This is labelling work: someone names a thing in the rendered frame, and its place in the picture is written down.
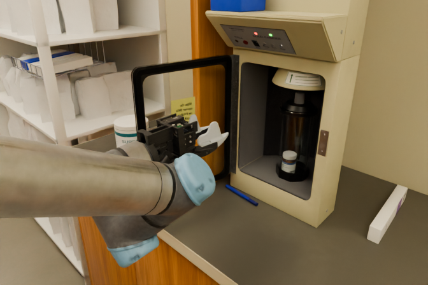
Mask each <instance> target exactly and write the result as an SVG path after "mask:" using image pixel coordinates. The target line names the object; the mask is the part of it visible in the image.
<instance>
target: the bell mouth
mask: <svg viewBox="0 0 428 285"><path fill-rule="evenodd" d="M272 82H273V83H274V84H275V85H278V86H280V87H284V88H289V89H293V90H306V91H317V90H325V79H324V77H323V76H321V75H319V74H313V73H306V72H302V71H295V70H290V69H284V68H278V70H277V72H276V73H275V75H274V77H273V79H272Z"/></svg>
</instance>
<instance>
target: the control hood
mask: <svg viewBox="0 0 428 285"><path fill-rule="evenodd" d="M205 15H206V16H207V18H208V20H209V21H210V22H211V24H212V25H213V26H214V28H215V29H216V30H217V32H218V33H219V34H220V36H221V38H222V39H223V40H224V42H225V43H226V45H227V46H228V47H233V48H242V49H247V50H255V51H260V52H269V53H277V54H282V55H291V56H296V57H304V58H309V59H317V60H326V61H331V62H338V61H340V60H341V56H342V51H343V43H344V38H345V29H346V21H347V15H346V14H334V13H307V12H293V11H265V10H264V11H248V12H231V11H211V10H210V11H206V12H205ZM220 24H223V25H237V26H245V27H259V28H267V29H281V30H285V32H286V34H287V36H288V38H289V40H290V42H291V44H292V46H293V48H294V51H295V53H296V55H295V54H290V53H282V52H273V51H267V50H259V49H254V48H245V47H240V46H234V45H233V43H232V41H231V40H230V39H229V37H228V36H227V34H226V33H225V31H224V30H223V28H222V27H221V26H220Z"/></svg>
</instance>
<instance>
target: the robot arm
mask: <svg viewBox="0 0 428 285"><path fill-rule="evenodd" d="M170 117H172V118H170ZM166 118H170V119H168V120H165V119H166ZM163 120H164V121H163ZM156 121H157V128H155V129H152V130H149V131H146V130H143V129H141V130H138V131H137V136H138V141H133V142H130V143H127V144H125V145H123V146H120V147H117V148H115V149H112V150H109V151H107V152H104V153H102V152H98V151H91V150H87V149H80V148H72V147H68V146H61V145H57V144H50V143H46V142H39V141H32V140H27V139H21V138H16V137H9V136H2V135H0V218H55V217H85V216H92V219H93V220H94V222H95V224H96V226H97V228H98V230H99V231H100V233H101V235H102V237H103V239H104V241H105V243H106V245H107V249H108V250H109V251H110V253H111V254H112V256H113V257H114V259H115V260H116V262H117V263H118V265H119V266H120V267H123V268H125V267H128V266H130V265H132V264H133V263H135V262H136V261H138V260H139V259H140V258H142V257H144V256H145V255H147V254H148V253H149V252H151V251H153V250H154V249H155V248H157V247H158V246H159V240H158V238H157V233H159V232H160V231H161V230H163V229H165V227H167V226H168V225H170V224H171V223H172V222H174V221H176V220H177V219H178V218H180V217H181V216H183V215H184V214H186V213H187V212H189V211H190V210H192V209H193V208H195V207H196V206H200V205H201V202H203V201H204V200H206V199H207V198H208V197H209V196H211V195H212V194H213V192H214V191H215V178H214V175H213V173H212V171H211V169H210V167H209V166H208V164H207V163H206V162H205V161H204V160H203V159H202V158H201V157H204V156H206V155H209V154H210V153H212V152H213V151H215V150H216V149H217V148H218V147H219V146H220V145H221V144H222V143H223V142H224V141H225V140H226V138H227V136H228V135H229V133H228V132H226V133H223V134H221V132H220V128H219V126H218V123H217V122H211V123H210V126H206V127H200V126H199V122H198V120H197V116H196V115H191V116H190V119H189V122H188V121H185V119H184V117H183V116H180V115H178V116H177V115H176V113H175V114H172V115H169V116H166V117H163V118H161V119H158V120H156ZM196 140H197V144H198V146H195V144H196Z"/></svg>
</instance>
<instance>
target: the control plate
mask: <svg viewBox="0 0 428 285"><path fill-rule="evenodd" d="M220 26H221V27H222V28H223V30H224V31H225V33H226V34H227V36H228V37H229V39H230V40H231V41H232V43H233V45H234V46H240V47H245V48H254V49H259V50H267V51H273V52H282V53H290V54H295V55H296V53H295V51H294V48H293V46H292V44H291V42H290V40H289V38H288V36H287V34H286V32H285V30H281V29H267V28H259V27H245V26H237V25H223V24H220ZM254 32H257V33H258V35H255V34H254ZM269 33H270V34H272V35H273V36H269ZM235 39H236V40H238V41H239V42H236V41H235ZM244 40H245V41H247V42H248V44H247V45H246V44H244V43H243V41H244ZM252 40H256V41H257V42H258V44H259V46H260V47H259V46H255V45H254V44H253V42H252ZM263 43H265V44H266V45H265V46H263ZM271 44H274V46H273V47H272V46H271ZM280 45H282V46H283V47H282V48H280Z"/></svg>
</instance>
